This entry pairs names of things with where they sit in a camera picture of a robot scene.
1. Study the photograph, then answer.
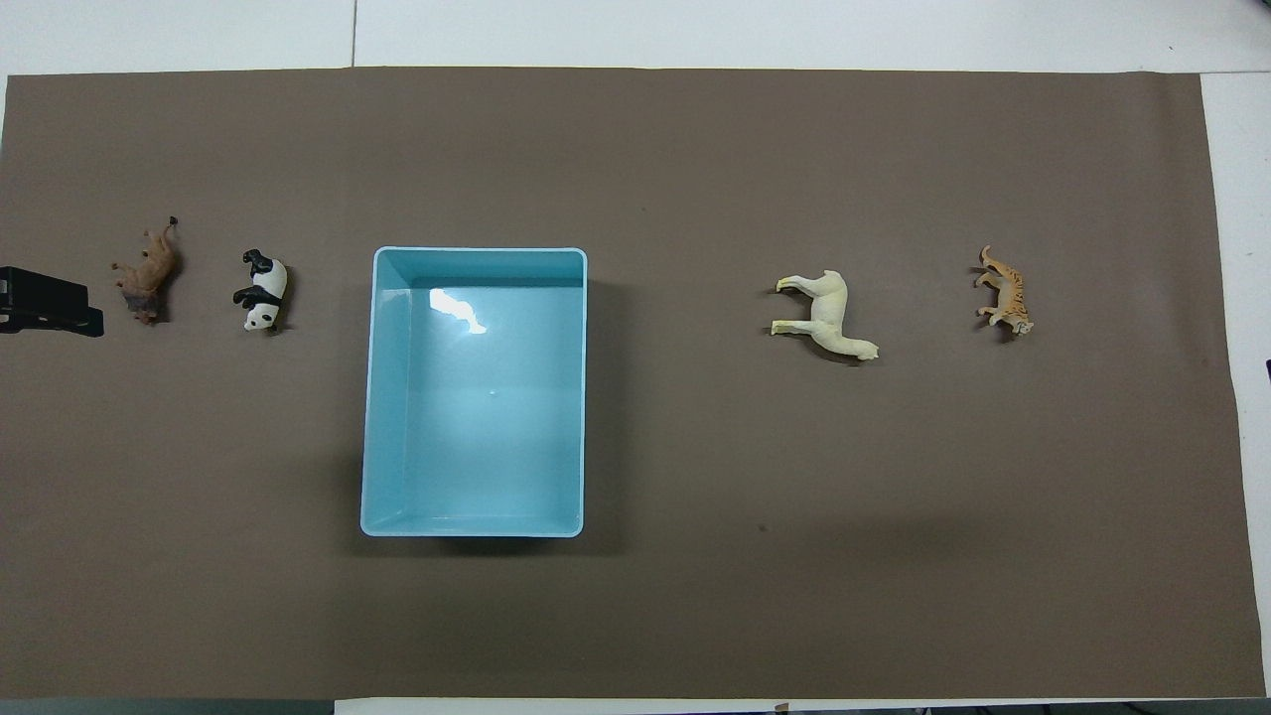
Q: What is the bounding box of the brown lion toy figure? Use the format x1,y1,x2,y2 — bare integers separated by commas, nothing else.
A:
111,215,182,326

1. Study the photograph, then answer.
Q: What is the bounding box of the black and white panda toy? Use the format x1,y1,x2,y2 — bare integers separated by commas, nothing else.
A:
232,248,291,336

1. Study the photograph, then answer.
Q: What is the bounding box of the orange striped tiger toy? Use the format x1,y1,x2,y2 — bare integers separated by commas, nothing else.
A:
973,244,1036,339

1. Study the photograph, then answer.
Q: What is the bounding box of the cream llama toy figure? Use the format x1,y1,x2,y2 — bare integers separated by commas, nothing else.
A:
771,269,881,363

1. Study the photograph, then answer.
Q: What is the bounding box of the light blue plastic storage box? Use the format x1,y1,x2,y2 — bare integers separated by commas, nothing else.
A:
359,246,589,539

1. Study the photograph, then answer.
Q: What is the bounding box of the brown paper table mat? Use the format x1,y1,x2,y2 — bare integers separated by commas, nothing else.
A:
0,67,1267,701

